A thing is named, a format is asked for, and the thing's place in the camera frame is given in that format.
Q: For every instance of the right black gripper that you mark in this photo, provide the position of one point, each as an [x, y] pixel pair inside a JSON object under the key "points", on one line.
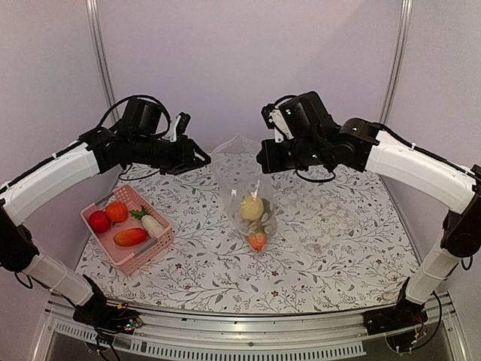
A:
{"points": [[270, 163]]}

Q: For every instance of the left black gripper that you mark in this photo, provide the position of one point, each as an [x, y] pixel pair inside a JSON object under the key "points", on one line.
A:
{"points": [[185, 159]]}

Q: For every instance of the clear zip top bag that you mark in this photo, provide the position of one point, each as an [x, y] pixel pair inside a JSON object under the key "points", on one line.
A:
{"points": [[303, 214]]}

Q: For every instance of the orange green papaya toy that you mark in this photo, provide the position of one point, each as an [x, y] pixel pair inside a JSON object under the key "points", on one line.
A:
{"points": [[257, 241]]}

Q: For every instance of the white garlic toy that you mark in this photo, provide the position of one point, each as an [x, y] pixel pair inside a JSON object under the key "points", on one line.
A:
{"points": [[149, 223]]}

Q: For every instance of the orange red mango toy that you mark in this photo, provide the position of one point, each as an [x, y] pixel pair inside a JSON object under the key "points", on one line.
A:
{"points": [[130, 237]]}

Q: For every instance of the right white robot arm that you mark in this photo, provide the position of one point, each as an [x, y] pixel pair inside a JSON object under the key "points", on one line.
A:
{"points": [[306, 135]]}

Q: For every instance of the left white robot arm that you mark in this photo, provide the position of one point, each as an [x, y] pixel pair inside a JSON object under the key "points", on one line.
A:
{"points": [[146, 135]]}

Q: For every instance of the pink plastic basket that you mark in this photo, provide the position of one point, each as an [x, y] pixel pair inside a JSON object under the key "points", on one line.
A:
{"points": [[129, 259]]}

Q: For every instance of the floral tablecloth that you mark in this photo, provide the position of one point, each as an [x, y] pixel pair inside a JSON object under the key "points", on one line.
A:
{"points": [[211, 267]]}

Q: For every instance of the red apple toy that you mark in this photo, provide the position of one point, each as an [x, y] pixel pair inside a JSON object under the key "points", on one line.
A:
{"points": [[99, 222]]}

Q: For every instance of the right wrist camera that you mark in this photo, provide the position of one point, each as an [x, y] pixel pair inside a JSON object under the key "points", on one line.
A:
{"points": [[275, 120]]}

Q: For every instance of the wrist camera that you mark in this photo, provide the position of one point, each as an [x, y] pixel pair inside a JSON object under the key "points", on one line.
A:
{"points": [[178, 127], [275, 120]]}

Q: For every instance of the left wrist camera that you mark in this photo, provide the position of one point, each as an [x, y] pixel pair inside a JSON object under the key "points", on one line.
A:
{"points": [[178, 127]]}

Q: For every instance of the left aluminium frame post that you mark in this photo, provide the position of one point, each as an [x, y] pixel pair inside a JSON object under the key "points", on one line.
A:
{"points": [[94, 21]]}

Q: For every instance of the aluminium frame post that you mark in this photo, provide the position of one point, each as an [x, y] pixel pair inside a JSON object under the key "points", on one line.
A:
{"points": [[94, 21], [397, 61]]}

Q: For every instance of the right aluminium frame post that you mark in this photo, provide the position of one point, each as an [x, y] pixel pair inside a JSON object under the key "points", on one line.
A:
{"points": [[397, 61]]}

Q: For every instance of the front aluminium rail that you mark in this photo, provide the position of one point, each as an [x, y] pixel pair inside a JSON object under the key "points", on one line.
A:
{"points": [[177, 334]]}

